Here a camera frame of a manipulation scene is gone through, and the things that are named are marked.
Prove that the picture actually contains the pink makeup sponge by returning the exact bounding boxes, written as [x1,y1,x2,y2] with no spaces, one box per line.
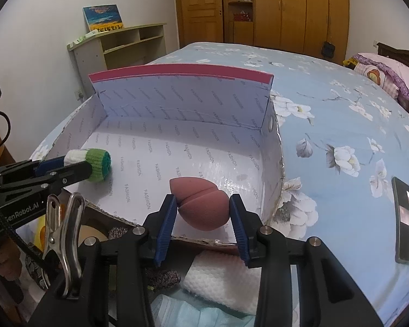
[170,177,230,231]

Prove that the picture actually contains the white waffle towel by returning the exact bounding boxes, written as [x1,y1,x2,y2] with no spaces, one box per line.
[182,250,261,315]

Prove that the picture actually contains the green white sock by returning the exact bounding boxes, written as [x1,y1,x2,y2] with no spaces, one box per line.
[64,149,111,182]

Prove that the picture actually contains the purple knitted cloth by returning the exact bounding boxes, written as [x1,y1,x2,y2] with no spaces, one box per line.
[108,227,181,292]

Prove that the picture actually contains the light blue face mask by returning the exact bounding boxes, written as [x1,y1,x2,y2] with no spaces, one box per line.
[151,295,255,327]

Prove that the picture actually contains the yellow foam sponge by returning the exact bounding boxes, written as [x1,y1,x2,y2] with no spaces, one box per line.
[34,215,46,251]

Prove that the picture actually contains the beige makeup sponge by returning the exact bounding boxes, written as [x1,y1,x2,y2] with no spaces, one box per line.
[77,225,108,247]

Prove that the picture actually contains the metal spring clamp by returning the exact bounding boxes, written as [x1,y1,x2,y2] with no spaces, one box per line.
[42,193,85,298]

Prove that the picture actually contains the pink cardboard box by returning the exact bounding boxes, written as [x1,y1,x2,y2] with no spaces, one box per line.
[43,63,284,225]

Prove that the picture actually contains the green white box on shelf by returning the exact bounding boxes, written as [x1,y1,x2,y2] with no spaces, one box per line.
[67,30,99,50]

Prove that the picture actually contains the beige open bookshelf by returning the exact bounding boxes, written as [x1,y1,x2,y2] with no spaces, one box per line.
[67,23,166,98]

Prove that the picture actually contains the blue yellow painting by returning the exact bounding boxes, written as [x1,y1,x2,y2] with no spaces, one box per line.
[83,4,124,32]

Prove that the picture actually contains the black smartphone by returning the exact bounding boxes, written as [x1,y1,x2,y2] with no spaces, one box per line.
[392,176,409,264]

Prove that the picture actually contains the black bag on wardrobe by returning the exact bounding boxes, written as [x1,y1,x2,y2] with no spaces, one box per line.
[321,41,335,59]

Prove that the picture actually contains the cartoon print pillow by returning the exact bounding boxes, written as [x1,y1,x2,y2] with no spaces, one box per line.
[354,63,399,100]

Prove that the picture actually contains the wooden door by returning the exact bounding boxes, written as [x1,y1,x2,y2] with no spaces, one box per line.
[176,0,224,47]

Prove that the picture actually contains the pink ruffled pillow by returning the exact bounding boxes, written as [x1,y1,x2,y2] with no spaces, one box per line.
[353,53,409,101]

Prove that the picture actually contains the wooden wardrobe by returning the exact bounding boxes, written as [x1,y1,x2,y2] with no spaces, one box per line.
[222,0,350,63]

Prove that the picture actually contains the dark wooden headboard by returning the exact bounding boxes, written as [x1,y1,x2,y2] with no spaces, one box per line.
[377,42,409,67]

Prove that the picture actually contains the black cable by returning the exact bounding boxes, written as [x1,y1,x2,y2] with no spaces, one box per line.
[0,110,49,280]

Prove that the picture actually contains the wall power socket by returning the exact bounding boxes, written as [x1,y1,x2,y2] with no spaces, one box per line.
[75,89,84,101]

